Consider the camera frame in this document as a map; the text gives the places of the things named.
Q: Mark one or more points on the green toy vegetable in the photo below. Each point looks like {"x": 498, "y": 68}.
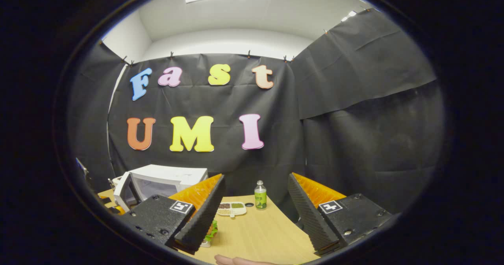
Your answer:
{"x": 212, "y": 230}

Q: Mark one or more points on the small ceiling light panel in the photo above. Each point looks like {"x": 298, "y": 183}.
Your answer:
{"x": 348, "y": 15}

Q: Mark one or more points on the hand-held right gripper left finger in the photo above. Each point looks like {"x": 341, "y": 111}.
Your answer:
{"x": 202, "y": 217}

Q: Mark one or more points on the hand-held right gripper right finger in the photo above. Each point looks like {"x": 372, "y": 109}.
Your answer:
{"x": 309, "y": 217}

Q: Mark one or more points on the green tea bottle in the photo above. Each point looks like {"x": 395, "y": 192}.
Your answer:
{"x": 260, "y": 198}

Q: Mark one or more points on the white toaster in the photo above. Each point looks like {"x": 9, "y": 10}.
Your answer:
{"x": 117, "y": 181}

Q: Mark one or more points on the black backdrop cloth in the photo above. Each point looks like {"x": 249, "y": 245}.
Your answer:
{"x": 354, "y": 119}

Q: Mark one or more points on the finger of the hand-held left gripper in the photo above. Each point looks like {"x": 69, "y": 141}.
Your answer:
{"x": 119, "y": 210}

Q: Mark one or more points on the white divided grain dish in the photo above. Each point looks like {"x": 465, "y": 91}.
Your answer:
{"x": 232, "y": 208}

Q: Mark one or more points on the white microwave oven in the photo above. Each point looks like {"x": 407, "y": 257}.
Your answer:
{"x": 169, "y": 180}

